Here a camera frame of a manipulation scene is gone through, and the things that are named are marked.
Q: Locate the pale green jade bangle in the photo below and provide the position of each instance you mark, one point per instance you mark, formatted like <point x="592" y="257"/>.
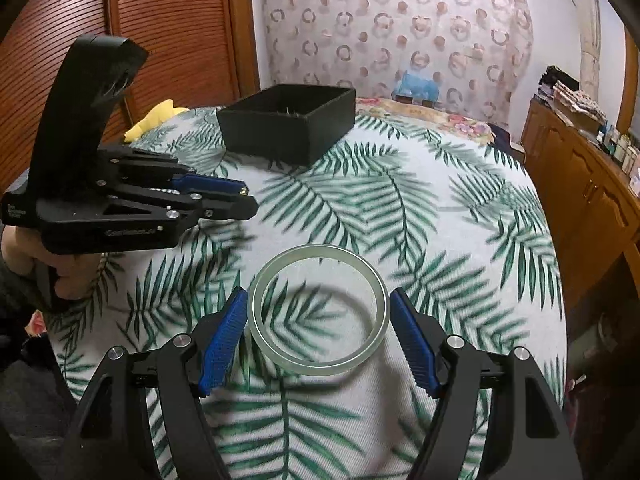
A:
<point x="320" y="368"/>

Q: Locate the brown wooden wardrobe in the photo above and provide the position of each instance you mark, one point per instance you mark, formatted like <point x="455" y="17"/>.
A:
<point x="175" y="35"/>

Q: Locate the yellow plush toy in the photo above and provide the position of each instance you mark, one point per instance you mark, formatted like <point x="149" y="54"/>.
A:
<point x="152" y="120"/>

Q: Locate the row of small bottles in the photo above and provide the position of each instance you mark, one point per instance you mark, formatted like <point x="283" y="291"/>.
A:
<point x="622" y="152"/>

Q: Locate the black box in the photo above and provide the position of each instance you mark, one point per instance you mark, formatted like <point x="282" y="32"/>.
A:
<point x="270" y="135"/>

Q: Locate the blue tissue pack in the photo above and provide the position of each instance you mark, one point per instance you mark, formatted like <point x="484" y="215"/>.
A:
<point x="417" y="87"/>

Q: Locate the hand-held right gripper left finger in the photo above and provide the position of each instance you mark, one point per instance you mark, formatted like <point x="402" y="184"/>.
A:
<point x="222" y="345"/>

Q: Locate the person's left hand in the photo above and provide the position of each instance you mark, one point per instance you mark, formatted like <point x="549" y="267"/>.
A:
<point x="77" y="275"/>

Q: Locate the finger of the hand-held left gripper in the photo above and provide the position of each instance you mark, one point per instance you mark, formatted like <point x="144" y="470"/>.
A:
<point x="205" y="184"/>
<point x="225" y="207"/>

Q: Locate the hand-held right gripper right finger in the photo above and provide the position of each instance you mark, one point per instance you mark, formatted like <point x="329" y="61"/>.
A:
<point x="417" y="345"/>

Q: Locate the leaf print tablecloth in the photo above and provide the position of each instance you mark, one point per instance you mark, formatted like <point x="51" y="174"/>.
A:
<point x="400" y="220"/>

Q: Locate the wooden cabinet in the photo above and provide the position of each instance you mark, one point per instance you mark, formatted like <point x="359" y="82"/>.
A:
<point x="575" y="170"/>

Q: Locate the stack of folded fabrics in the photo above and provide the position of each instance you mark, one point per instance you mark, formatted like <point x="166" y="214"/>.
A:
<point x="575" y="97"/>

